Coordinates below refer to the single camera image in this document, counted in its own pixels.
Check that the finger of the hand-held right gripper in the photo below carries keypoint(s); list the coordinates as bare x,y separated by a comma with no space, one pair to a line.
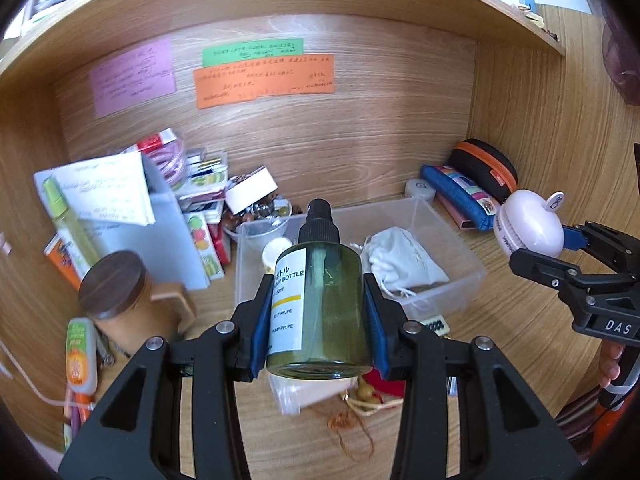
540,265
572,237

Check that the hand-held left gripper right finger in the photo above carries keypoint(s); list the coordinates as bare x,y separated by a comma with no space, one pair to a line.
376,327

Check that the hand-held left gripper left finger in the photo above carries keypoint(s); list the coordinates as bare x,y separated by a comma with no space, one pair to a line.
260,332

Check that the green spray bottle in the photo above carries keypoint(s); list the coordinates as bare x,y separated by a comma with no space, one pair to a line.
325,300

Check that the frosted clear bottle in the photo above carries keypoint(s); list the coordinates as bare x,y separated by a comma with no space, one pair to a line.
300,392

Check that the clear plastic bin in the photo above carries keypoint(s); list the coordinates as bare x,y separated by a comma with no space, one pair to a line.
430,230

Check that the person's right hand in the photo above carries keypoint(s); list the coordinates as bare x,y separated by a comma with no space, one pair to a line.
610,365

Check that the red velvet pouch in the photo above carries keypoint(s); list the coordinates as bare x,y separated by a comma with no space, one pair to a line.
387,386

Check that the orange tassel charm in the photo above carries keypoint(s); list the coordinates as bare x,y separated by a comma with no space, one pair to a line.
367,392

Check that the white round compact case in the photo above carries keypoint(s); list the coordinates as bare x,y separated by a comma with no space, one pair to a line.
276,255

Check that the pink flat case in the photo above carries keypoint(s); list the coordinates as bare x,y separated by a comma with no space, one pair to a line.
457,217

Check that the striped cloth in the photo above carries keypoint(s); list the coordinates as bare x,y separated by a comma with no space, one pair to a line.
575,420

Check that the fruit sticker card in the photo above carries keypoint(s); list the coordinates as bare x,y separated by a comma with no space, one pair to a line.
202,245

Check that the blue striped pencil case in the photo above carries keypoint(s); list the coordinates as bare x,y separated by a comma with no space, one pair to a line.
455,190

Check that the black orange zip case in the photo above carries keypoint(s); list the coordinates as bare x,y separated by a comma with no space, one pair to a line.
485,165

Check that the glass bowl of beads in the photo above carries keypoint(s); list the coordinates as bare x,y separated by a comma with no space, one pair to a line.
265,210

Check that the white papers and folder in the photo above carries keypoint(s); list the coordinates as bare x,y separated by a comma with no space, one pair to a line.
165,240

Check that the small white box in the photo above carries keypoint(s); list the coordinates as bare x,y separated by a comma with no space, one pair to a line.
247,190

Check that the white round container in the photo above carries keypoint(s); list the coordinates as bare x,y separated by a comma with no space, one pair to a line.
417,189

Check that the brown lidded mug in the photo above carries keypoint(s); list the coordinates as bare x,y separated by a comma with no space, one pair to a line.
115,305

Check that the stack of cards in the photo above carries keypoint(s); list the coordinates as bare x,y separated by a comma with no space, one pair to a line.
205,180

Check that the green orange glue bottle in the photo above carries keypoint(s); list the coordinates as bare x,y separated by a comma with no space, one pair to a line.
80,355

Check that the purple bag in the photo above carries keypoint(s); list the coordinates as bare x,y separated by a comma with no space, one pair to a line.
622,60

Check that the orange pen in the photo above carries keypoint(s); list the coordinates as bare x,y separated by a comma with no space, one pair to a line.
80,410

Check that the orange box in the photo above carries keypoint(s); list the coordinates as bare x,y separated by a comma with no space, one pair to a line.
62,265

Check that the white paper notepad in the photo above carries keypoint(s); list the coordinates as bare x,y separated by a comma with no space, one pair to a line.
95,190

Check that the green spray pen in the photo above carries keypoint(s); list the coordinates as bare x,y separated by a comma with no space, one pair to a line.
70,225

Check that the red white box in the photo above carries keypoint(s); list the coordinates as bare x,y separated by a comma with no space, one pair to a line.
155,141

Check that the orange sticky note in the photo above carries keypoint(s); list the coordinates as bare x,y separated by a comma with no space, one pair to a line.
260,82

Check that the green sticky note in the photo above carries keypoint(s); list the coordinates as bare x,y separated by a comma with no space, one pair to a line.
250,52

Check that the pink sticky note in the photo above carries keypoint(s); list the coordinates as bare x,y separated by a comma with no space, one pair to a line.
132,77

